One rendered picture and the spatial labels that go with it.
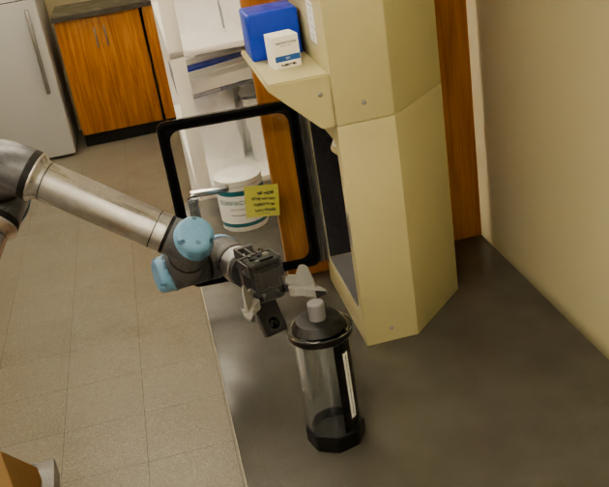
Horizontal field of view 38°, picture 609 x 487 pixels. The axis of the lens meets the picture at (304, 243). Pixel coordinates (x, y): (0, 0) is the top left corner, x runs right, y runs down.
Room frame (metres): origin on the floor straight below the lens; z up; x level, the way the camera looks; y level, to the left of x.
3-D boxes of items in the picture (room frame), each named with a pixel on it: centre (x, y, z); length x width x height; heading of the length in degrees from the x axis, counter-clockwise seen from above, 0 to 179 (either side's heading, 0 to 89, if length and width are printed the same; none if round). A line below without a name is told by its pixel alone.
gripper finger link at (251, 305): (1.38, 0.12, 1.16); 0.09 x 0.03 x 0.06; 167
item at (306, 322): (1.25, 0.00, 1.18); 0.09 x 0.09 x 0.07
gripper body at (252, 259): (1.49, 0.10, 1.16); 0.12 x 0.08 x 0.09; 23
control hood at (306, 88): (1.67, -0.01, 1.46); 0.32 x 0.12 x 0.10; 8
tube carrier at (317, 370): (1.25, 0.00, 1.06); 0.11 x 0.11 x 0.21
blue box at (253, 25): (1.75, 0.00, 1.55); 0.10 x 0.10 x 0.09; 8
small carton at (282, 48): (1.63, -0.02, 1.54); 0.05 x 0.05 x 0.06; 16
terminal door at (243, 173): (1.82, 0.12, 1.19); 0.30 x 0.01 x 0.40; 93
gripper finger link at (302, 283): (1.43, 0.01, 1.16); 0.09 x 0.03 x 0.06; 59
